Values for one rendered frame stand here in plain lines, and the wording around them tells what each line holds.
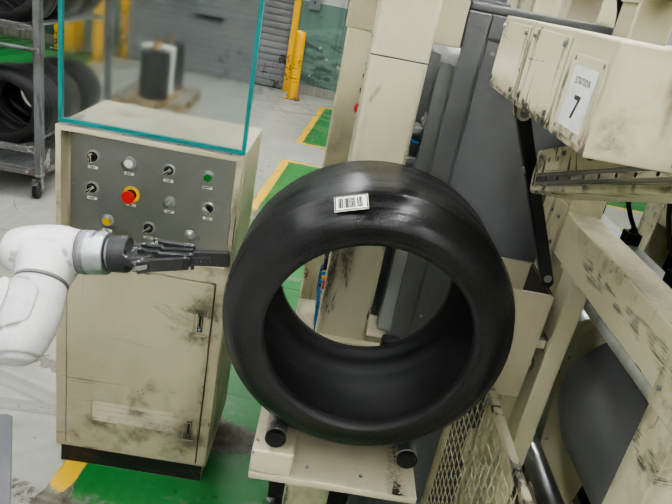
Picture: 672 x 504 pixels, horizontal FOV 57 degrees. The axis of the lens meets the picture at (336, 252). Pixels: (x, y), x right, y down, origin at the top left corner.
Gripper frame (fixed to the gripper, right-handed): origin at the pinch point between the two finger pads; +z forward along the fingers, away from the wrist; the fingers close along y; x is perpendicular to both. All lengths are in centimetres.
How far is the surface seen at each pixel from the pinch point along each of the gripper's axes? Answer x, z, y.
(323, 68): 76, -21, 908
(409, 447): 38, 42, -9
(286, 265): -4.9, 16.2, -12.2
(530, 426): 54, 78, 21
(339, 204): -16.3, 25.2, -10.5
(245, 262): -3.6, 8.3, -9.0
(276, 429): 33.9, 14.1, -9.7
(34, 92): 22, -181, 295
